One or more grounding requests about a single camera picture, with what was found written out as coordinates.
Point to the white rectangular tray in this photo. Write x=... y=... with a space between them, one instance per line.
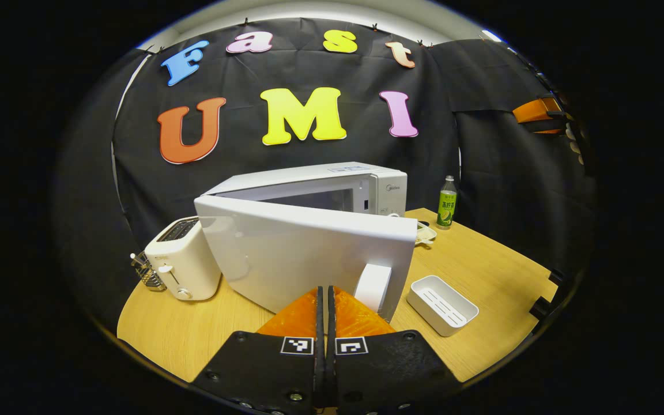
x=441 y=305

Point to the white sectioned grain plate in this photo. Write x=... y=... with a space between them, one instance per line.
x=426 y=234

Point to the white microwave oven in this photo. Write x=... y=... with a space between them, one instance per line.
x=291 y=248

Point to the black table clamp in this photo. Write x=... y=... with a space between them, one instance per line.
x=555 y=276
x=539 y=309

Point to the white toaster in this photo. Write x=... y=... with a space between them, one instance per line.
x=185 y=259

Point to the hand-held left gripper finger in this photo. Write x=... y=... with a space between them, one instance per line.
x=320 y=323
x=331 y=323

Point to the ceiling light panel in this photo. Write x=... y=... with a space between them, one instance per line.
x=491 y=36

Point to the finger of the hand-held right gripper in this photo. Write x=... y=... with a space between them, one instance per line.
x=536 y=112

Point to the green label drink bottle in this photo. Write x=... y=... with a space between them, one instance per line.
x=446 y=207

